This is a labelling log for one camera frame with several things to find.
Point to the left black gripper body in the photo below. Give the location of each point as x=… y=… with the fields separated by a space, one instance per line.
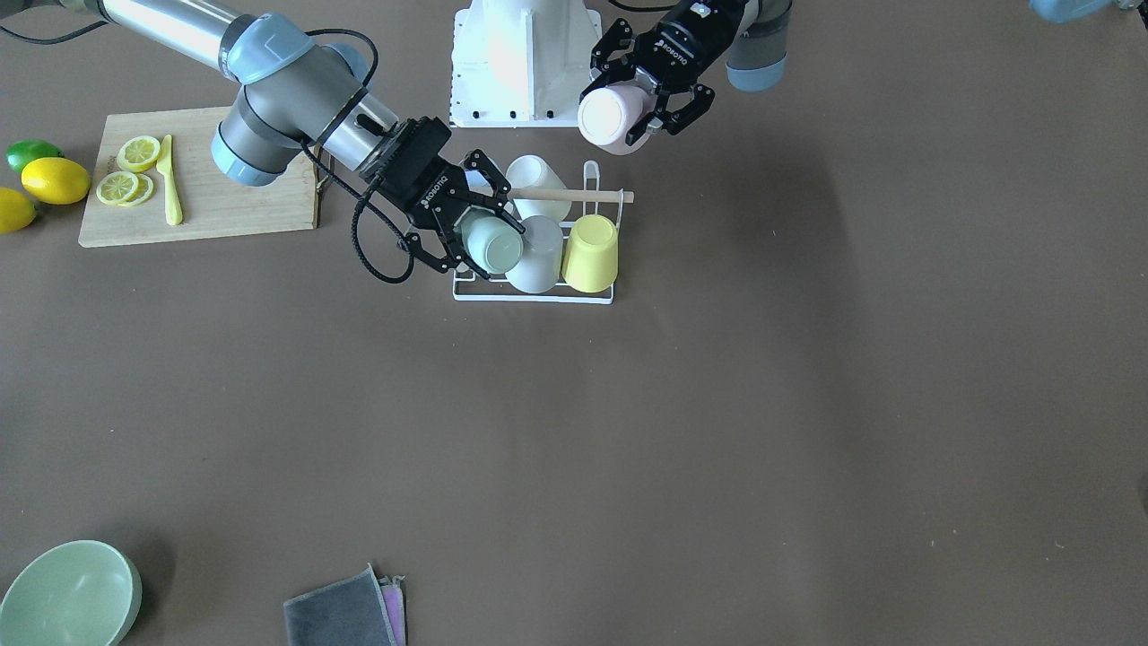
x=685 y=45

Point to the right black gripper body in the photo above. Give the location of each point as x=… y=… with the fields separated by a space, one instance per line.
x=436 y=190

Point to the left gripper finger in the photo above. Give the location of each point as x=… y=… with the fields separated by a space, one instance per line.
x=610 y=59
x=664 y=120

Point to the pink plastic cup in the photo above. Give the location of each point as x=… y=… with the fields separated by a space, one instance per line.
x=606 y=115

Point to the green plastic cup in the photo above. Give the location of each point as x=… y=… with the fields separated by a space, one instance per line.
x=494 y=245

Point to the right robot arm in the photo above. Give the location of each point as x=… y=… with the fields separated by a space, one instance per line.
x=298 y=97

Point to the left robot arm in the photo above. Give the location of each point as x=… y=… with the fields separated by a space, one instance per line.
x=647 y=83

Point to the blue plastic cup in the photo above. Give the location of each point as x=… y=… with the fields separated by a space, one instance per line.
x=477 y=175

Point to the white plastic cup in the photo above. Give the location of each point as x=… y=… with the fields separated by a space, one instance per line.
x=539 y=269
x=531 y=171

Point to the yellow plastic cup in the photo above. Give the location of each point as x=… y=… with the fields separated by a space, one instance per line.
x=591 y=258

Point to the wooden cutting board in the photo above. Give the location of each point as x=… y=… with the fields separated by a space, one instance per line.
x=213 y=206

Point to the yellow plastic knife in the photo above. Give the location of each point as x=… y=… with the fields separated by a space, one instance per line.
x=173 y=208

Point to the lemon slice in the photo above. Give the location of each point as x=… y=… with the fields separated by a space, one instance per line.
x=125 y=189
x=139 y=154

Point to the yellow lemon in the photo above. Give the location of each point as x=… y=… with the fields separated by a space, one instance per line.
x=16 y=210
x=56 y=181

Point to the grey folded cloth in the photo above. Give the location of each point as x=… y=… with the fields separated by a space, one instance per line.
x=365 y=609

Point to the green lime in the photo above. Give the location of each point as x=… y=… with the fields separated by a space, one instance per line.
x=21 y=153

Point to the green bowl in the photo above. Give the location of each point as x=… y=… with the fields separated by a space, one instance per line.
x=84 y=592

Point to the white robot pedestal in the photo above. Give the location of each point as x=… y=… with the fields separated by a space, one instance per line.
x=521 y=63

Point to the white wire cup holder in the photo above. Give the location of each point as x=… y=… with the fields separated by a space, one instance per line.
x=592 y=198

